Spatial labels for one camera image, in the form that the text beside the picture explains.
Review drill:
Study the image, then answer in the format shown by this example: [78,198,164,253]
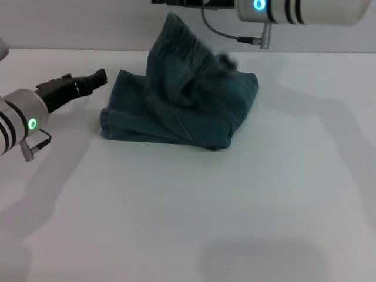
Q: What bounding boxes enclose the left arm cable black plug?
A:
[28,130,53,151]

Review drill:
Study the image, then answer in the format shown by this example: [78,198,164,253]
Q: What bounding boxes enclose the arm cable black plug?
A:
[200,1,263,45]
[28,130,53,151]

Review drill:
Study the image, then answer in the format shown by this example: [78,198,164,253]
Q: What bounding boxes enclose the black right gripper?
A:
[151,0,237,11]

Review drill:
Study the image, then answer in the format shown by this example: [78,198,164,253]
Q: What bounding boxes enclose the right arm cable black plug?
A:
[200,1,263,45]

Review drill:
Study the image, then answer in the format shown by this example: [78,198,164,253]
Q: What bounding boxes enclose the silver connector on left arm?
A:
[18,140,32,162]

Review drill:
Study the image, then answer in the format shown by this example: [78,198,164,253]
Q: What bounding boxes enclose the blue denim shorts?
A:
[99,12,260,152]

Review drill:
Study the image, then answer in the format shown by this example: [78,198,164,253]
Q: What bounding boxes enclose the silver connector on right arm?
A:
[260,22,273,51]

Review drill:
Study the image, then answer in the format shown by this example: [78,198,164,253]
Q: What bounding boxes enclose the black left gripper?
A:
[35,68,108,116]

